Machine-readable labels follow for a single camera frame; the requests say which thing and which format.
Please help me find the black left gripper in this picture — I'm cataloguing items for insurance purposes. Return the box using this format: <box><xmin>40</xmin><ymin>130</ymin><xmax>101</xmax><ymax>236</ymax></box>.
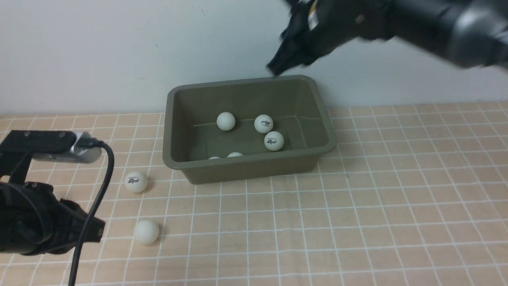
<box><xmin>0</xmin><ymin>182</ymin><xmax>88</xmax><ymax>256</ymax></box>

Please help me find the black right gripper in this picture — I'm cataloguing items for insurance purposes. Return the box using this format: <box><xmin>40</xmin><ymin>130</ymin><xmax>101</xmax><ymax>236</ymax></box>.
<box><xmin>267</xmin><ymin>0</ymin><xmax>381</xmax><ymax>76</ymax></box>

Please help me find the white ball with logo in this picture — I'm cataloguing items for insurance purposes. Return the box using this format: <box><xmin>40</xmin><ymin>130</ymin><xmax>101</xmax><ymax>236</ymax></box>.
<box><xmin>123</xmin><ymin>171</ymin><xmax>148</xmax><ymax>193</ymax></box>
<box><xmin>254</xmin><ymin>114</ymin><xmax>274</xmax><ymax>134</ymax></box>
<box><xmin>227</xmin><ymin>152</ymin><xmax>243</xmax><ymax>157</ymax></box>

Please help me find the white ball with logo centre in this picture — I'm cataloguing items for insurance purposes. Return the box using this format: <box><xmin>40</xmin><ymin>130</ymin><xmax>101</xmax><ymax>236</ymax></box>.
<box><xmin>227</xmin><ymin>152</ymin><xmax>243</xmax><ymax>157</ymax></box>

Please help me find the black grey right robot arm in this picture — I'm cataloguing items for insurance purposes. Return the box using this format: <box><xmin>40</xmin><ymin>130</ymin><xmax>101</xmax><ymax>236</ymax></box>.
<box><xmin>267</xmin><ymin>0</ymin><xmax>508</xmax><ymax>76</ymax></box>

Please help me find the olive green plastic bin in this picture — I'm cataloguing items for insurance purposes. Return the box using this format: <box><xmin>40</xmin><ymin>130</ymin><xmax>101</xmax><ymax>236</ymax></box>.
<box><xmin>162</xmin><ymin>75</ymin><xmax>337</xmax><ymax>185</ymax></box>

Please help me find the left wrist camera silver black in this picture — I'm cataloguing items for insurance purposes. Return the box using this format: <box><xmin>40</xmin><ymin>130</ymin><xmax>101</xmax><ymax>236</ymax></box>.
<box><xmin>0</xmin><ymin>130</ymin><xmax>104</xmax><ymax>184</ymax></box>

